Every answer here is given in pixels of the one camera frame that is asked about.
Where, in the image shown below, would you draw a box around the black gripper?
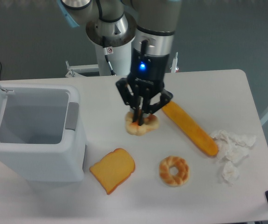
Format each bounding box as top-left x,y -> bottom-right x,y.
116,39 -> 173,126

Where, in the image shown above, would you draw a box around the round bread roll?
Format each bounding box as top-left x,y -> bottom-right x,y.
125,112 -> 159,136

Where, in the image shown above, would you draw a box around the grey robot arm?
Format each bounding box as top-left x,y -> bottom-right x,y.
58,0 -> 182,126

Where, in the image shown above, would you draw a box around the white trash can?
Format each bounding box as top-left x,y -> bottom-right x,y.
0,83 -> 86,182

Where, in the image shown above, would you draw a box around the long orange baguette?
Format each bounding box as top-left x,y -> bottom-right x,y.
162,101 -> 219,156

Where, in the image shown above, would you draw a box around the orange toast slice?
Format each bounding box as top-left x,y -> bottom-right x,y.
89,148 -> 136,195

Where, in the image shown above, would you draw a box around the crumpled white tissue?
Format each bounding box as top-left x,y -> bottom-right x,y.
210,130 -> 257,185

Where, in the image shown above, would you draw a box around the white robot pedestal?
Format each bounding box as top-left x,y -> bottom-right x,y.
65,18 -> 139,78

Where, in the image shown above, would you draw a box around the braided ring bread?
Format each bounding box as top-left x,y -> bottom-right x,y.
159,156 -> 190,187

